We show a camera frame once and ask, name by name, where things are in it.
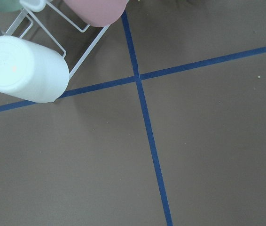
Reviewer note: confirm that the mint green cup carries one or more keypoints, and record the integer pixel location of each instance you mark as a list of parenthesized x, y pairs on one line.
[(10, 5)]

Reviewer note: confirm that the white cup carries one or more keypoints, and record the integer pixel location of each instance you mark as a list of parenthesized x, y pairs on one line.
[(31, 71)]

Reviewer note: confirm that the pink cup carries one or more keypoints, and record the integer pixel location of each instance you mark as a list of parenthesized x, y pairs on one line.
[(98, 13)]

